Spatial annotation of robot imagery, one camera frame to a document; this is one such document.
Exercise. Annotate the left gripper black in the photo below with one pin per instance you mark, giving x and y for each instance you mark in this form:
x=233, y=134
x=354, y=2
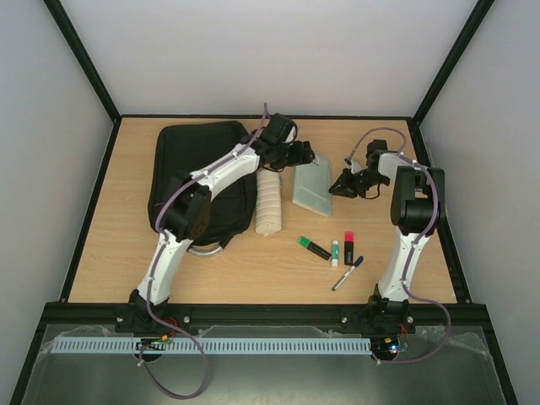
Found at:
x=305, y=156

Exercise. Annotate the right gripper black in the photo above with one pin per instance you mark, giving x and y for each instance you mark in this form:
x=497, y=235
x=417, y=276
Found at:
x=351, y=182

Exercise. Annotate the grey notebook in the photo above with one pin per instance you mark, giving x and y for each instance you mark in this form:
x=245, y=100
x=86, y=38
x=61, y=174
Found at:
x=311, y=186

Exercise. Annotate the cream fabric pencil case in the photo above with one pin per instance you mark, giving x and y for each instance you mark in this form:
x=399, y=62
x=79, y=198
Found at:
x=268, y=211

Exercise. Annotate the black student backpack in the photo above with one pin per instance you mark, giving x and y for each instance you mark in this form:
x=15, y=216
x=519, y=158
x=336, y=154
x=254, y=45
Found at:
x=185, y=148

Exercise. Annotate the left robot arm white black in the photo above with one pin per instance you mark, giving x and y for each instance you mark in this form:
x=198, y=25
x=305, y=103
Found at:
x=204, y=190

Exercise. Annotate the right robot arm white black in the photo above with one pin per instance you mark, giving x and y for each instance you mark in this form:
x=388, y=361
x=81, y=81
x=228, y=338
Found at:
x=416, y=210

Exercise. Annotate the pink highlighter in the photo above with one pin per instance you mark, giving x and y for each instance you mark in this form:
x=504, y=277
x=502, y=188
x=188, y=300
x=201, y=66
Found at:
x=349, y=248

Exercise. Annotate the white glue stick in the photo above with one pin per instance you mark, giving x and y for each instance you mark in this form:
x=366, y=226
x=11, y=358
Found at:
x=335, y=254

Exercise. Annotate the green highlighter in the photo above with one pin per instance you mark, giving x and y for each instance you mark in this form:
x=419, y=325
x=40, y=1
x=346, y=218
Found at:
x=314, y=248

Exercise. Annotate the blue capped marker pen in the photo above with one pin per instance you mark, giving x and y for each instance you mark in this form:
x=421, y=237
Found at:
x=347, y=273

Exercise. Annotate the black frame rail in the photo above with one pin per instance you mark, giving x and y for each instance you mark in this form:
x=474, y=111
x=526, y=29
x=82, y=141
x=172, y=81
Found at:
x=346, y=319

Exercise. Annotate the light blue cable duct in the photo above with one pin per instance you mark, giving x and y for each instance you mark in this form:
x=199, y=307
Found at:
x=212, y=346

